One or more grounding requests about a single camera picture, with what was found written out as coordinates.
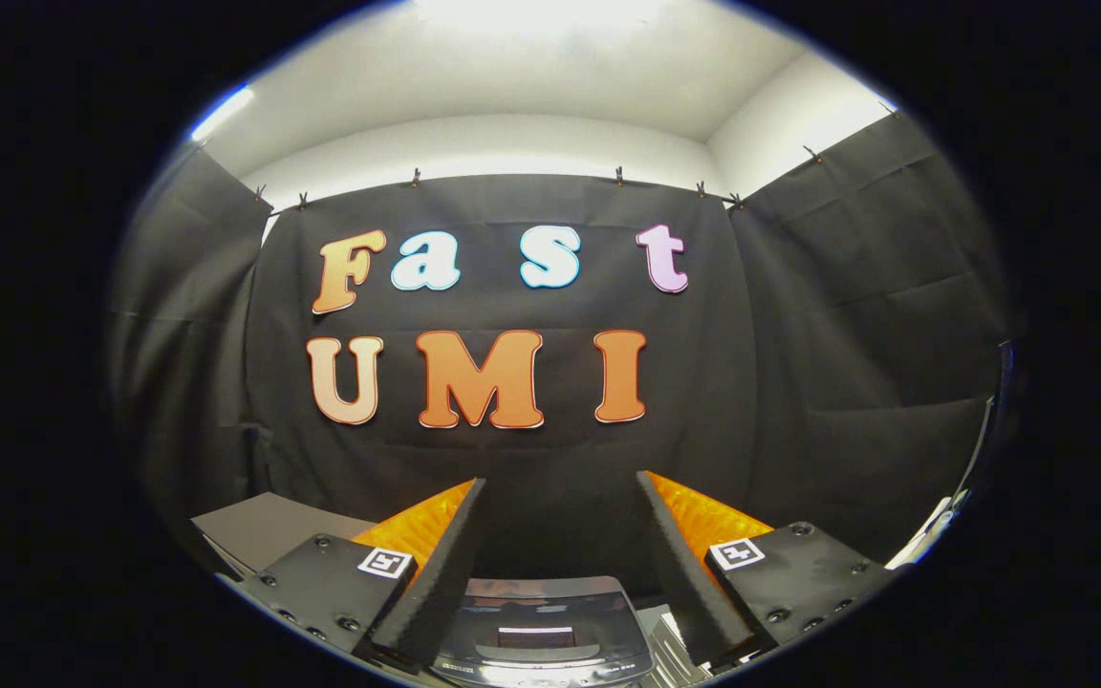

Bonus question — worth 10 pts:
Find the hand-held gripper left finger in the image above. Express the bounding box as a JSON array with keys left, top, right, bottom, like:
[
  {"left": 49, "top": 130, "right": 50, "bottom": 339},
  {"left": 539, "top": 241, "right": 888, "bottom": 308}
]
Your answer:
[{"left": 226, "top": 478, "right": 487, "bottom": 670}]

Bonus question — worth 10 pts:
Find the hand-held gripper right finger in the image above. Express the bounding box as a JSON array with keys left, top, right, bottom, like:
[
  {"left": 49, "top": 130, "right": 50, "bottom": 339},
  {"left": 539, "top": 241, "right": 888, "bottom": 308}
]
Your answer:
[{"left": 637, "top": 470, "right": 900, "bottom": 670}]

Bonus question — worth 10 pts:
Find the grey washing machine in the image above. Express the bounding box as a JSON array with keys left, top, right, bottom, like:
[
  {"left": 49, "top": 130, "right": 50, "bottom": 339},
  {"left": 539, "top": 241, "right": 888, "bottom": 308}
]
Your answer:
[{"left": 431, "top": 576, "right": 712, "bottom": 688}]

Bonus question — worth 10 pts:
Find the grey platform box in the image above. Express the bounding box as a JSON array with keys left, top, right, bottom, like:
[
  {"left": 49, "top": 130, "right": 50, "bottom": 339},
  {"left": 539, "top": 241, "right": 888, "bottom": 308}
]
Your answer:
[{"left": 190, "top": 492, "right": 376, "bottom": 580}]

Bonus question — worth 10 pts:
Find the white board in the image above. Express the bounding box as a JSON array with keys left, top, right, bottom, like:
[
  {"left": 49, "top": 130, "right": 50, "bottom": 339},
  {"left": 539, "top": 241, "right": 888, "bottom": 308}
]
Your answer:
[{"left": 895, "top": 497, "right": 964, "bottom": 567}]

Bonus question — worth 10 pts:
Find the plain black side cloth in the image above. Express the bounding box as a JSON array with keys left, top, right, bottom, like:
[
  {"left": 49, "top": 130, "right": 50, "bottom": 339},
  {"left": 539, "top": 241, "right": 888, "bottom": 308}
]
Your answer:
[
  {"left": 727, "top": 110, "right": 1015, "bottom": 565},
  {"left": 109, "top": 143, "right": 274, "bottom": 536}
]

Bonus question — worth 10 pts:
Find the ceiling light strip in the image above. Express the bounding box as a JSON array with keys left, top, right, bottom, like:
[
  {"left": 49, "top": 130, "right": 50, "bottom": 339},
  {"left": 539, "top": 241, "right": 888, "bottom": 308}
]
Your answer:
[{"left": 189, "top": 84, "right": 257, "bottom": 144}]

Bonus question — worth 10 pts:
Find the ceiling light panel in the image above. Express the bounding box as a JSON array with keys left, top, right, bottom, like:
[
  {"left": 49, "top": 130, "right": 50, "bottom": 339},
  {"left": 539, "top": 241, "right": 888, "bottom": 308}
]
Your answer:
[{"left": 417, "top": 0, "right": 668, "bottom": 30}]

